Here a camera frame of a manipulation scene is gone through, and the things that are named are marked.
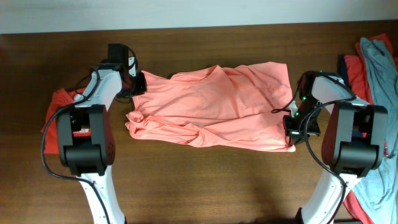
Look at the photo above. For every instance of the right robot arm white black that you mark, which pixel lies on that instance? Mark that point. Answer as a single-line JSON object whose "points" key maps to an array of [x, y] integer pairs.
{"points": [[344, 134]]}

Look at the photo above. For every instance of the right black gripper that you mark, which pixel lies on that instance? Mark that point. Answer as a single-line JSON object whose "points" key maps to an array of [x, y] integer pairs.
{"points": [[291, 130]]}

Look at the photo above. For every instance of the dark navy shirt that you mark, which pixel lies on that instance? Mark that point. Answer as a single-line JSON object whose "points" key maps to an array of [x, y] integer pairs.
{"points": [[342, 69]]}

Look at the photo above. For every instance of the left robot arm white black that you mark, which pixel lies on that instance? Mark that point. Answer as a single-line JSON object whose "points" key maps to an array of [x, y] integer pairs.
{"points": [[85, 139]]}

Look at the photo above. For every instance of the light blue grey shirt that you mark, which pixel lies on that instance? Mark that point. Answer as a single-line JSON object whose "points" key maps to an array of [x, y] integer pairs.
{"points": [[377, 192]]}

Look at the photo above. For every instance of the red t-shirt in pile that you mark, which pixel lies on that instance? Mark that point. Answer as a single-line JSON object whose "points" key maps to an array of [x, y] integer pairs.
{"points": [[357, 77]]}

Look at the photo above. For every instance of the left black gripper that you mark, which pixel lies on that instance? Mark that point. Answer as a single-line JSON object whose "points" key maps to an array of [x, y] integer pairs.
{"points": [[140, 88]]}

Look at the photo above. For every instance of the coral pink t-shirt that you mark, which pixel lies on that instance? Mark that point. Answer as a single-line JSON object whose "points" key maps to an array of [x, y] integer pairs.
{"points": [[216, 106]]}

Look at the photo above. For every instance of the grey t-shirt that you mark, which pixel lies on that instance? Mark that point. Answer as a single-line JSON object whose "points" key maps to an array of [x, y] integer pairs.
{"points": [[382, 78]]}

